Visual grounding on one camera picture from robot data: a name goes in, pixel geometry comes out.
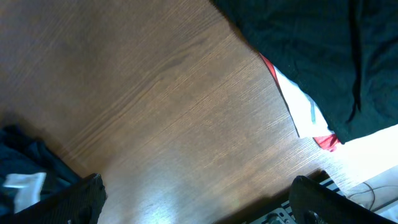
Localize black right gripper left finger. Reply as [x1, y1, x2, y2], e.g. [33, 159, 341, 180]
[1, 174, 106, 224]

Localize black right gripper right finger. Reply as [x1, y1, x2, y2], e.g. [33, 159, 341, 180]
[289, 175, 394, 224]

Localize dark blue shorts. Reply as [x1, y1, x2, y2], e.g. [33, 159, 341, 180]
[1, 125, 81, 217]

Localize red white garment underneath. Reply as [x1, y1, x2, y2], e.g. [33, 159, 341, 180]
[261, 56, 340, 152]

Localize black garment in pile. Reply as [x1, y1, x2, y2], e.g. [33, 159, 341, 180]
[215, 0, 397, 143]

